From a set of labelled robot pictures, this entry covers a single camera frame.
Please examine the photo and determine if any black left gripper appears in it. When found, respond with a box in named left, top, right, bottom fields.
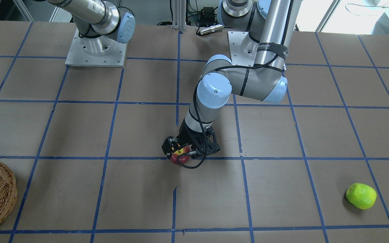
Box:
left=161, top=121, right=221, bottom=157

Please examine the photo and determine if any red yellow apple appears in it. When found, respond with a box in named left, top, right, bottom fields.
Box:
left=171, top=146, right=192, bottom=166

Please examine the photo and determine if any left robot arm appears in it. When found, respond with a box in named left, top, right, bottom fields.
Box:
left=162, top=0, right=302, bottom=159

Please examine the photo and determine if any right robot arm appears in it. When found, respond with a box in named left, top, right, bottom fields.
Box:
left=48, top=0, right=135, bottom=44

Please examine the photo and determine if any silver cylindrical connector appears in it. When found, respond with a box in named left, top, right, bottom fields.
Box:
left=198, top=24, right=225, bottom=36

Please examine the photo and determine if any black power adapter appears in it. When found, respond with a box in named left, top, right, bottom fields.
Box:
left=200, top=7, right=215, bottom=21

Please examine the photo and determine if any green apple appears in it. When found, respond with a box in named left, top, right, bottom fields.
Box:
left=345, top=183, right=377, bottom=210

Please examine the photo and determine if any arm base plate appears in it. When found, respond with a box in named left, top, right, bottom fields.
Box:
left=228, top=31, right=286, bottom=72
left=65, top=29, right=127, bottom=68

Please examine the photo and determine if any aluminium frame post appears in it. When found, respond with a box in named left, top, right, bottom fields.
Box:
left=171, top=0, right=187, bottom=33

